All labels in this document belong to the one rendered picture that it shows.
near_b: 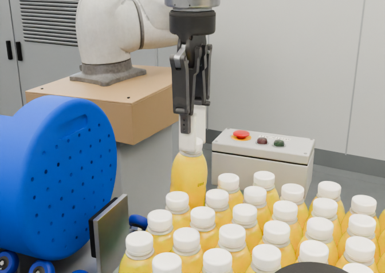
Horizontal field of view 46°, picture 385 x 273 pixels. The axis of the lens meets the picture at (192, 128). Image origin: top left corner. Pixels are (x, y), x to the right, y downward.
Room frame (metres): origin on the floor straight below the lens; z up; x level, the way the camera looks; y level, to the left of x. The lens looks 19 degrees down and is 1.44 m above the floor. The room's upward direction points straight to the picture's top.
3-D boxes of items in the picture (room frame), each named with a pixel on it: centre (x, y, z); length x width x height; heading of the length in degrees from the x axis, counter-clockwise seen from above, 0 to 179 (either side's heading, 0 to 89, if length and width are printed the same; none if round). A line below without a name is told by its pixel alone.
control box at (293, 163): (0.89, -0.15, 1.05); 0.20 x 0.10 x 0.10; 68
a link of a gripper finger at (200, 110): (0.77, -0.01, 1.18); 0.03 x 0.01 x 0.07; 68
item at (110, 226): (0.70, 0.15, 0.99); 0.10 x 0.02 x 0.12; 158
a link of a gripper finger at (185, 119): (0.71, 0.01, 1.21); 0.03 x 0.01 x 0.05; 158
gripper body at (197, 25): (0.75, 0.00, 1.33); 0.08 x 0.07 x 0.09; 158
